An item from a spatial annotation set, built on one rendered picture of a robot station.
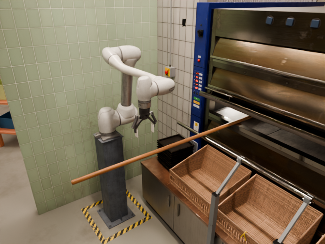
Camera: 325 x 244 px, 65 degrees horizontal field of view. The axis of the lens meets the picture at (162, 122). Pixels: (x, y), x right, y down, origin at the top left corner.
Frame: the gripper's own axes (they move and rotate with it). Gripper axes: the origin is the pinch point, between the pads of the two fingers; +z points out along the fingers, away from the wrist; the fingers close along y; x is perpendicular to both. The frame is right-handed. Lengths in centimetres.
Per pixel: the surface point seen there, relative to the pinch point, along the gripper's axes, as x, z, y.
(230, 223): 61, 58, -34
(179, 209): 8, 86, -31
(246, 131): 27, 12, -85
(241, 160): 52, 12, -46
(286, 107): 56, -21, -82
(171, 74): -74, -12, -82
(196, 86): -36, -10, -83
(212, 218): 52, 54, -24
